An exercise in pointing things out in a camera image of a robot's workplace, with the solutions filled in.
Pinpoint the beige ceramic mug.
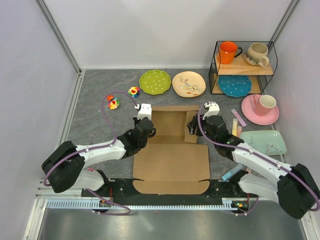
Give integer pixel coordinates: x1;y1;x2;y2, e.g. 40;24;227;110
245;42;270;67

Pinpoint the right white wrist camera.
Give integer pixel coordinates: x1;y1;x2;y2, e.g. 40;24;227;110
202;101;220;120

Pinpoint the brown cardboard box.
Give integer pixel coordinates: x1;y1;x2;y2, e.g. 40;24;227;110
133;105;210;195

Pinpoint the orange mug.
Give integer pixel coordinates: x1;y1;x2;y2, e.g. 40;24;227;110
218;41;243;65

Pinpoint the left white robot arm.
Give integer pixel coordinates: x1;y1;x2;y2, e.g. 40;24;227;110
41;118;156;197

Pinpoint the cream plate with branch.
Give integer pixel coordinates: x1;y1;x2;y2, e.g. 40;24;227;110
172;71;206;98

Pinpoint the flower plush keychain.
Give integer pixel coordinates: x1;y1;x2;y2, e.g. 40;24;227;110
105;98;120;111

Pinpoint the rainbow flower plush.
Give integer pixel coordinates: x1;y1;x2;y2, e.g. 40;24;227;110
127;86;141;98

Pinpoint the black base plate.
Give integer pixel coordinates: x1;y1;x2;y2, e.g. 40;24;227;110
96;178;256;206

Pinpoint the pink cup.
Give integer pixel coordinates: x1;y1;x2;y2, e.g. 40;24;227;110
253;94;277;117

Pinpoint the yellow marker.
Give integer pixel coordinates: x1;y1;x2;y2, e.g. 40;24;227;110
232;118;238;137

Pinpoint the green polka dot plate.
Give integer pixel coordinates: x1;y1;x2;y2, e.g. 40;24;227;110
139;69;172;95

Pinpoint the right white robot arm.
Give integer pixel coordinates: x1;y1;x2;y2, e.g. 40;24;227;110
187;113;320;219

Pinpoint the pink saucer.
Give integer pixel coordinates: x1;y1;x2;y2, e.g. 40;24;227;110
241;94;280;126

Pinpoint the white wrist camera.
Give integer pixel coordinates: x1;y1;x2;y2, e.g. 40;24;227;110
134;103;152;121
202;101;220;120

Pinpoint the black wire shelf rack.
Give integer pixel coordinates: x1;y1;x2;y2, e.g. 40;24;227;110
208;40;278;94

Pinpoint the purple marker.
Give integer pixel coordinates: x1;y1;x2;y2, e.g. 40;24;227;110
231;109;247;127

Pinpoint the small orange flower toy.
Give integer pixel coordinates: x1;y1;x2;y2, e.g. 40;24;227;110
106;95;115;102

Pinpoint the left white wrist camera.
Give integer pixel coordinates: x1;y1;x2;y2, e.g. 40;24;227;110
134;103;152;121

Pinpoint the blue marker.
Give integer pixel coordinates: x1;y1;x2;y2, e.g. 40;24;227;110
222;164;243;181

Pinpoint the mint green square plate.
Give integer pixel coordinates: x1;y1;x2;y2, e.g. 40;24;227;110
239;130;287;156

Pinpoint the blue polka dot plate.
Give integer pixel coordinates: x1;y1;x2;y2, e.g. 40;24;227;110
217;75;252;98

